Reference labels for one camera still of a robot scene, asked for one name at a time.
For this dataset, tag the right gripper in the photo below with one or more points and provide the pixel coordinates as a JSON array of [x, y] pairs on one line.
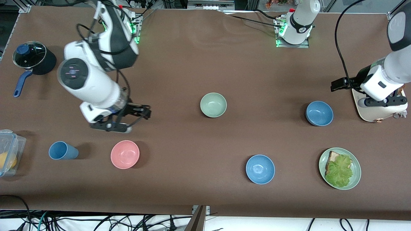
[[131, 108]]

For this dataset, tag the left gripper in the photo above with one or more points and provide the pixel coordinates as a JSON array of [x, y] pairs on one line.
[[360, 78]]

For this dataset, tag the blue bowl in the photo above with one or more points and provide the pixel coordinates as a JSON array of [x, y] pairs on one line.
[[319, 112], [260, 169]]

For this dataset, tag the green bowl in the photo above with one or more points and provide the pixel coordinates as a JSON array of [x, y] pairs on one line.
[[213, 105]]

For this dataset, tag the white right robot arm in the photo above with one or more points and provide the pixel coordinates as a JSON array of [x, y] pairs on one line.
[[93, 86]]

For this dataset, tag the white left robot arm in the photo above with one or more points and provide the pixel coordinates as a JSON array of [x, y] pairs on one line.
[[300, 29]]

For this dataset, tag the pink bowl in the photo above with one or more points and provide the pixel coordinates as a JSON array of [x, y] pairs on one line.
[[125, 154]]

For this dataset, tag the white toaster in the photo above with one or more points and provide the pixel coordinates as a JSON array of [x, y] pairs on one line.
[[382, 112]]

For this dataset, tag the brown table cloth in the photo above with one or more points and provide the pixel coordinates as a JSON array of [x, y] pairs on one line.
[[192, 144]]

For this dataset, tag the bread slice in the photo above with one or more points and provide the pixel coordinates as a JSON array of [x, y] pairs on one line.
[[334, 156]]

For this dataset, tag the blue ribbed cup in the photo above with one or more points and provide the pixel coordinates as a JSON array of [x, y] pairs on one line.
[[59, 150]]

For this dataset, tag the green lettuce leaf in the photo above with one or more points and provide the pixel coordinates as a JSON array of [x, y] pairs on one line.
[[338, 173]]

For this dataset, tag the green plate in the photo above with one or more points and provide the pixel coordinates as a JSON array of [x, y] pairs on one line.
[[357, 173]]

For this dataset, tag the orange leafy decoration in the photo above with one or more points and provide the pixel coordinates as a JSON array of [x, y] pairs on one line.
[[276, 4]]

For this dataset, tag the glass lid blue knob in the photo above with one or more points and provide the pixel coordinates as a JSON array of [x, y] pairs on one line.
[[29, 57]]

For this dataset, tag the clear plastic food container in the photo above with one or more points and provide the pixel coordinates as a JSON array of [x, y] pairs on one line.
[[19, 144]]

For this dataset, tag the table support beam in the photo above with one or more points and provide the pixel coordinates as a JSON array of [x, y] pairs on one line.
[[196, 223]]

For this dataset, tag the white power strip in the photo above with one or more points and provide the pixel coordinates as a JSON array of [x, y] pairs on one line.
[[208, 6]]

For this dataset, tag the yellow fruit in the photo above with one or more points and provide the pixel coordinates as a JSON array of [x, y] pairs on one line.
[[8, 162]]

